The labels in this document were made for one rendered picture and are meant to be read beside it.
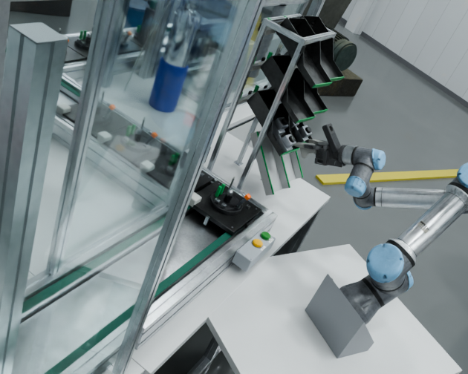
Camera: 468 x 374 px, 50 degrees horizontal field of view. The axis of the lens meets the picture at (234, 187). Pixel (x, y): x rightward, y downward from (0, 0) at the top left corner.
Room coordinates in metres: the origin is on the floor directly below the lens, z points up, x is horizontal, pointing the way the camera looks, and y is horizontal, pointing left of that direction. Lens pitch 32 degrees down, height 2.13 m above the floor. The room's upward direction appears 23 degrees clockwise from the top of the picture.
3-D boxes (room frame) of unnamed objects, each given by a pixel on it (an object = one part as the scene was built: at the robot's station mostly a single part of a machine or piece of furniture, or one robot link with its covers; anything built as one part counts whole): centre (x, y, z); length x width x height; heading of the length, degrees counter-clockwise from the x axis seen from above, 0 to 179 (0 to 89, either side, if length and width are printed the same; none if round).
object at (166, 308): (1.41, -0.05, 0.91); 0.89 x 0.06 x 0.11; 160
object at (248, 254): (1.57, -0.17, 0.93); 0.21 x 0.07 x 0.06; 160
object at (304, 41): (2.10, 0.00, 1.26); 0.36 x 0.21 x 0.80; 160
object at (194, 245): (1.45, 0.13, 0.91); 0.84 x 0.28 x 0.10; 160
